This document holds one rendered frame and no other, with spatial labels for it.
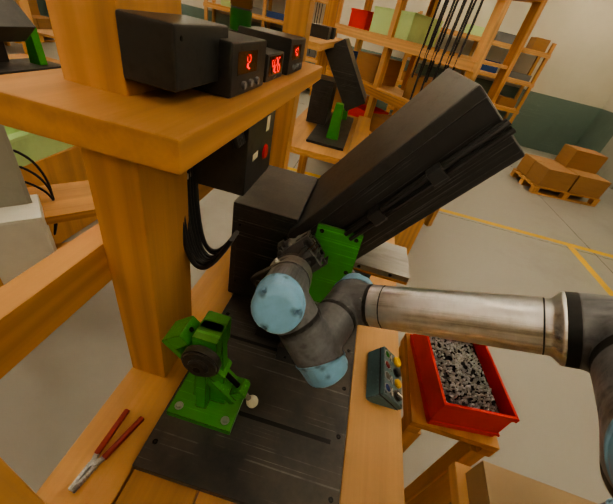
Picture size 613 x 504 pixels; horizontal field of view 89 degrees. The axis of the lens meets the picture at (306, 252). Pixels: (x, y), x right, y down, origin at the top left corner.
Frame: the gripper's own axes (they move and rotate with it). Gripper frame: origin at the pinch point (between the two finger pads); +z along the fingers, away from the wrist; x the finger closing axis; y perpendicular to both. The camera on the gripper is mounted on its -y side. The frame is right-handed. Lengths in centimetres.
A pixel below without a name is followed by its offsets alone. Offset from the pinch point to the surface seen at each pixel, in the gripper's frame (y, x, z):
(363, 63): 100, 91, 341
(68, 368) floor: -151, 5, 51
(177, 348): -25.2, 0.0, -22.5
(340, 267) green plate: 5.9, -10.0, 2.5
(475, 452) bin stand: 7, -82, 6
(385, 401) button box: -3.0, -44.9, -3.9
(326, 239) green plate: 7.0, -1.9, 2.2
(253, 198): -5.0, 17.1, 11.7
